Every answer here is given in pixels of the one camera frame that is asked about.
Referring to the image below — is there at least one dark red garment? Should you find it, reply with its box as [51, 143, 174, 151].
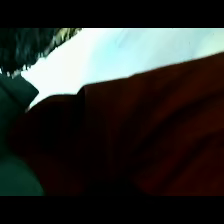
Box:
[9, 52, 224, 197]

